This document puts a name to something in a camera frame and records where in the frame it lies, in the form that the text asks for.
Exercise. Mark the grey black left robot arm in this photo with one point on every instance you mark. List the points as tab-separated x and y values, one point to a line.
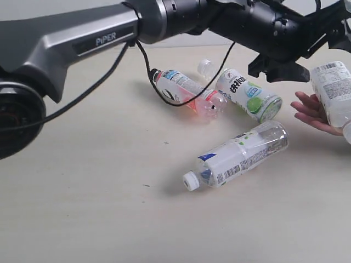
36	53

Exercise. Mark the lime label drink bottle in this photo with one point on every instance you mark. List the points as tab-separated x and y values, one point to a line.
259	103

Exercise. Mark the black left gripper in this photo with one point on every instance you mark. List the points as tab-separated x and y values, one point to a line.
282	33

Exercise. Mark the person's open hand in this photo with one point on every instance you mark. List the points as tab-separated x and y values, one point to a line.
310	111

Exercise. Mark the pink peach drink bottle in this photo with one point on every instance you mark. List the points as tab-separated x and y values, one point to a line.
177	88

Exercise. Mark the floral label clear bottle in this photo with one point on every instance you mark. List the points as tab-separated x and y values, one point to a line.
331	84

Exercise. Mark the large white label bottle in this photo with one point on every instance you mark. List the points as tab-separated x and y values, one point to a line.
236	156

